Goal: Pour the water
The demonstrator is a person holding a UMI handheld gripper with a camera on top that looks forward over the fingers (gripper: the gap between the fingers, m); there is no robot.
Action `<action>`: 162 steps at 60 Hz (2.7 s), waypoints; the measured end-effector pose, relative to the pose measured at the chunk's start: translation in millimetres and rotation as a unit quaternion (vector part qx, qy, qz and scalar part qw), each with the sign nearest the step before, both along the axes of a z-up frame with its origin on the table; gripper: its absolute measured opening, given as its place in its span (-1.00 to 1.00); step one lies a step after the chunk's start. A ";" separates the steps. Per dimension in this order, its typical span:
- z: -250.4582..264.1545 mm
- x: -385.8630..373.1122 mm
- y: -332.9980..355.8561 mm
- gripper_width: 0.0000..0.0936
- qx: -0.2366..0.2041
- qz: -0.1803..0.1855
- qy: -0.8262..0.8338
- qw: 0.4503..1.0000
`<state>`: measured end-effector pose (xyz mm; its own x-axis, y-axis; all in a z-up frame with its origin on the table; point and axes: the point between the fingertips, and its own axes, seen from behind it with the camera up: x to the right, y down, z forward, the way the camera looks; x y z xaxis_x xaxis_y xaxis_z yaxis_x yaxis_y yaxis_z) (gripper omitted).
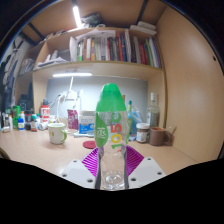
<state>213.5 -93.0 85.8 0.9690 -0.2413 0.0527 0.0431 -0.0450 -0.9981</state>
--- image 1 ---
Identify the blue plastic bag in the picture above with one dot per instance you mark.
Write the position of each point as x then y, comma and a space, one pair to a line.
137, 116

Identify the clear glass bottle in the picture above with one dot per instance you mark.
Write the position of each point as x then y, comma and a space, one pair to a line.
153, 115

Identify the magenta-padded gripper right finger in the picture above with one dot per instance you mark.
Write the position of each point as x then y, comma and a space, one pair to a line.
146, 170

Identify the green canister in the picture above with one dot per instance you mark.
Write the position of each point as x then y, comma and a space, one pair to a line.
16, 115

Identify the brown jar white lid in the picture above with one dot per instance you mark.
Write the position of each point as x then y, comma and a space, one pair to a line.
142, 133

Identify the green glass bottle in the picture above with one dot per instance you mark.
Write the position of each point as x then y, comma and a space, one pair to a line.
129, 110

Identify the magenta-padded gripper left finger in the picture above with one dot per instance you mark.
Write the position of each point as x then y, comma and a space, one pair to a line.
78, 171

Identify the under-shelf light bar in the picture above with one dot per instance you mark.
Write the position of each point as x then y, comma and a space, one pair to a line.
71, 74

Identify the ceiling light tube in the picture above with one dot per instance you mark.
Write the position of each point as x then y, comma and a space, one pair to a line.
77, 16

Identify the blue and white carton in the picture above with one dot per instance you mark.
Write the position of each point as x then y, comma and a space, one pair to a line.
86, 125

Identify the brown mug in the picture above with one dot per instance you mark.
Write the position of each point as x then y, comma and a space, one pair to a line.
156, 136

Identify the flat round red coaster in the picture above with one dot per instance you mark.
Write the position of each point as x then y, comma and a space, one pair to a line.
88, 144

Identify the wooden shelf unit with books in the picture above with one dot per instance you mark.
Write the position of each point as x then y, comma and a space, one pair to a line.
110, 68

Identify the clear drink bottle green cap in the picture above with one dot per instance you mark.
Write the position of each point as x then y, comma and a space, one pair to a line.
111, 100

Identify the small white bottle blue cap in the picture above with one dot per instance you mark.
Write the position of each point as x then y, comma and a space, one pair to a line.
21, 124

